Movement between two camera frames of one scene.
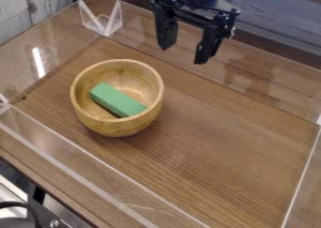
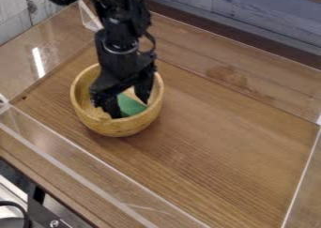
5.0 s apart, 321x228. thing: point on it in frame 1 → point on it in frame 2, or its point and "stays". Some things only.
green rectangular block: x=119 y=101 stays
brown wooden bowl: x=115 y=96 stays
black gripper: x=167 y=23 → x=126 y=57
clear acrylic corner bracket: x=102 y=23 stays
